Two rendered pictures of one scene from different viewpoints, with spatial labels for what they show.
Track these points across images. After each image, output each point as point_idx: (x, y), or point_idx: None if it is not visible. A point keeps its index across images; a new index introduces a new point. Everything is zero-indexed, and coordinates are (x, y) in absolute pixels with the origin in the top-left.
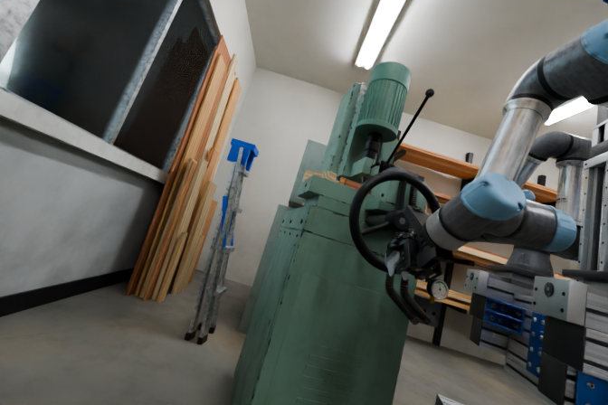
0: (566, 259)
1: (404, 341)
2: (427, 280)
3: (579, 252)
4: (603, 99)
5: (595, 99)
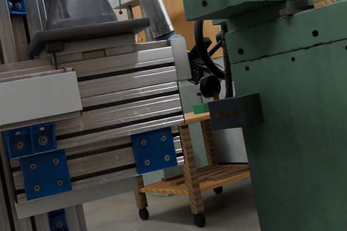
0: None
1: (246, 149)
2: (195, 84)
3: (45, 11)
4: None
5: None
